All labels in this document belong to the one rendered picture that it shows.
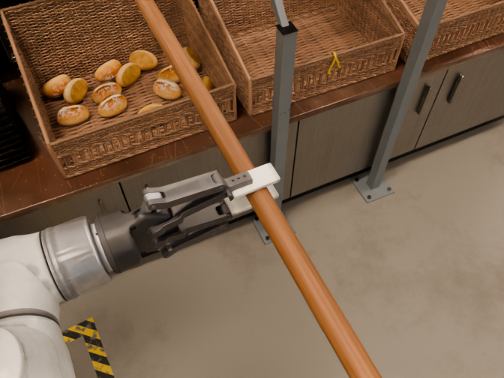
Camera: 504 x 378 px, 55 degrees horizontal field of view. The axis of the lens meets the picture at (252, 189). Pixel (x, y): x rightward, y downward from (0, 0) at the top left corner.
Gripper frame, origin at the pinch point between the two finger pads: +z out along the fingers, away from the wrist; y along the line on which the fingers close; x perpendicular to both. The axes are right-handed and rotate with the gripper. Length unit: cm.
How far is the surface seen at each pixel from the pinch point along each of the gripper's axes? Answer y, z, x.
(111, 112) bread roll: 56, -9, -81
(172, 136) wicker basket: 57, 5, -64
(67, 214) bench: 69, -32, -60
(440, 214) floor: 117, 102, -29
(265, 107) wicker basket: 57, 35, -64
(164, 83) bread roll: 53, 9, -83
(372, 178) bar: 110, 82, -54
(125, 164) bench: 59, -11, -62
